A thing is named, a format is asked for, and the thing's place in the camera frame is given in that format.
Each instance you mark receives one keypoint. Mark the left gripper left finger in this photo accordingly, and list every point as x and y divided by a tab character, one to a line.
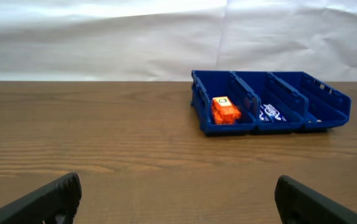
41	202

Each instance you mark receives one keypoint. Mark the blue candy pack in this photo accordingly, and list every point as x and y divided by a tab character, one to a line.
261	116
274	112

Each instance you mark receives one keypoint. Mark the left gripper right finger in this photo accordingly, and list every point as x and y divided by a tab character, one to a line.
312	208

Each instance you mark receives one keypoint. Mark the orange candy box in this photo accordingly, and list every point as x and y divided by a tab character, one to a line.
225	107
221	122

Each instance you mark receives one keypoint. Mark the blue tray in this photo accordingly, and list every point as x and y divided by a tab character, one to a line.
290	124

